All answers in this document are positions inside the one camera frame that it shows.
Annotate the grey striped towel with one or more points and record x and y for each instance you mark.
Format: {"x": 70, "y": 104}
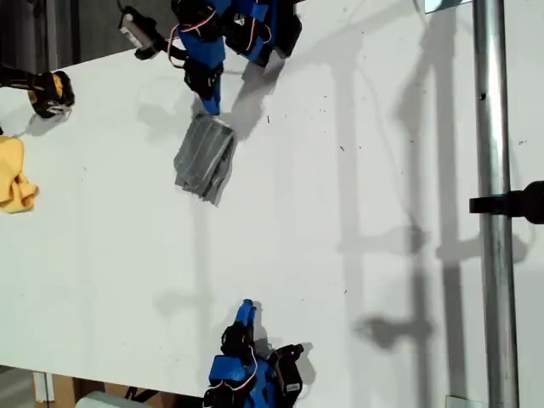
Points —
{"x": 204, "y": 161}

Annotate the white plastic container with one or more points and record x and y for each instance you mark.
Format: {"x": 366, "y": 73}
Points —
{"x": 98, "y": 401}

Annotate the brown cardboard box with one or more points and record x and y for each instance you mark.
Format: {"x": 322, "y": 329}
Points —
{"x": 64, "y": 391}

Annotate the yellow cloth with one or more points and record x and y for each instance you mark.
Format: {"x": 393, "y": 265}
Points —
{"x": 10, "y": 170}

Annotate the black clamp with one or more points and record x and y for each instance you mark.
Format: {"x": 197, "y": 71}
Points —
{"x": 523, "y": 204}

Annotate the black camera box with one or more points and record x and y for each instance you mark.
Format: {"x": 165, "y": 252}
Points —
{"x": 291, "y": 372}
{"x": 144, "y": 36}

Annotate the white bracket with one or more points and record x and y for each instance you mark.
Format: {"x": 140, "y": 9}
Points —
{"x": 42, "y": 387}

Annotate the steel post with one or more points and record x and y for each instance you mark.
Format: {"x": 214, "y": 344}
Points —
{"x": 493, "y": 127}

